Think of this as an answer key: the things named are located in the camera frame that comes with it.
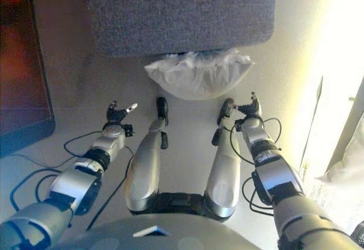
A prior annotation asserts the right dark robot hand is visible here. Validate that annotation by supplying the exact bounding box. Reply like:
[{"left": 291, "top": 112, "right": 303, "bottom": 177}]
[{"left": 234, "top": 92, "right": 263, "bottom": 120}]

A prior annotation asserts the left dark robot hand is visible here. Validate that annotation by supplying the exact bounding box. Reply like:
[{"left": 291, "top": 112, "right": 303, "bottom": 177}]
[{"left": 106, "top": 100, "right": 139, "bottom": 124}]

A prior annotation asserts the white fringed cushion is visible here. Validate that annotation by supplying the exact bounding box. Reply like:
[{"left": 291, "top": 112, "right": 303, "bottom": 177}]
[{"left": 144, "top": 48, "right": 255, "bottom": 101}]

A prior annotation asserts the white fringed blanket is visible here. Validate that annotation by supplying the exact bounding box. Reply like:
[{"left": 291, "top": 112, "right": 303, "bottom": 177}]
[{"left": 314, "top": 76, "right": 364, "bottom": 233}]

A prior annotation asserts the grey fabric tub armchair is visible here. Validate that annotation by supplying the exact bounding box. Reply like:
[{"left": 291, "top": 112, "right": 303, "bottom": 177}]
[{"left": 58, "top": 0, "right": 278, "bottom": 59}]

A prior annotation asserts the grey robot torso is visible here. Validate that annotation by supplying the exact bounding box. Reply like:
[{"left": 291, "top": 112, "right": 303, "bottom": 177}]
[{"left": 48, "top": 217, "right": 257, "bottom": 250}]

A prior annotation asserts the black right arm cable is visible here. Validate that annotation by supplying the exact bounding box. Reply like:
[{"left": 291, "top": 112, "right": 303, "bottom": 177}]
[{"left": 229, "top": 117, "right": 283, "bottom": 215}]

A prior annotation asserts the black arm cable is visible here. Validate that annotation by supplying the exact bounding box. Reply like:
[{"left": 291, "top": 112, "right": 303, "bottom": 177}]
[
  {"left": 10, "top": 130, "right": 135, "bottom": 231},
  {"left": 229, "top": 117, "right": 283, "bottom": 215}
]

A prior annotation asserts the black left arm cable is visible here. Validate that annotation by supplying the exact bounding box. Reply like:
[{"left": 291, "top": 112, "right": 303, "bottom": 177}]
[{"left": 10, "top": 130, "right": 135, "bottom": 231}]

